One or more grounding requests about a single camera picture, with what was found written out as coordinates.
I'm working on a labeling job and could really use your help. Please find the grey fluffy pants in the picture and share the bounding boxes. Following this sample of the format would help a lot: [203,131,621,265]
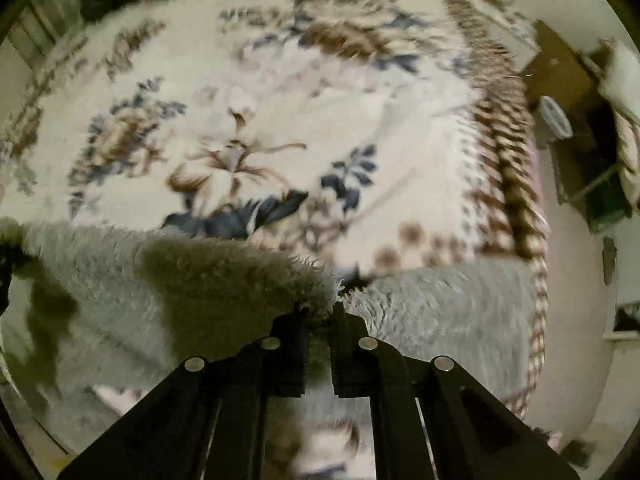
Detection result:
[1,218,537,452]

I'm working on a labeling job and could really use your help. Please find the brown wooden table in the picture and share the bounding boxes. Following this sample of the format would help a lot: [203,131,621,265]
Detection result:
[523,21,632,234]

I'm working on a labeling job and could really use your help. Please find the white round tape roll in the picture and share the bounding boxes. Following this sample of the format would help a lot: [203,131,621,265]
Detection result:
[537,96,573,140]

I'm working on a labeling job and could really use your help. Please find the floral white brown blanket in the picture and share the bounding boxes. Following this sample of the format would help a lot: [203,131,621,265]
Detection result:
[1,0,548,414]

